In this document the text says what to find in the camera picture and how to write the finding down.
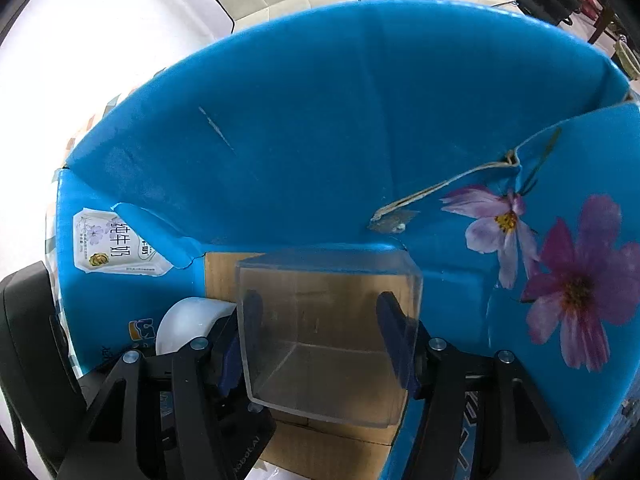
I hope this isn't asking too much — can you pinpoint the white tape roll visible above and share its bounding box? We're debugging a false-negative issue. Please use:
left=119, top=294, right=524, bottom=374
left=155, top=297, right=235, bottom=356

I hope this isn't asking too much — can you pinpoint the clear acrylic box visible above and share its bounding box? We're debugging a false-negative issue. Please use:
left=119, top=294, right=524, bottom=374
left=236, top=248, right=422, bottom=428

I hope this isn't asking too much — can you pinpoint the blue milk carton box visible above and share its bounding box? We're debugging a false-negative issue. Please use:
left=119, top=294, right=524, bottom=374
left=56, top=0, right=639, bottom=479

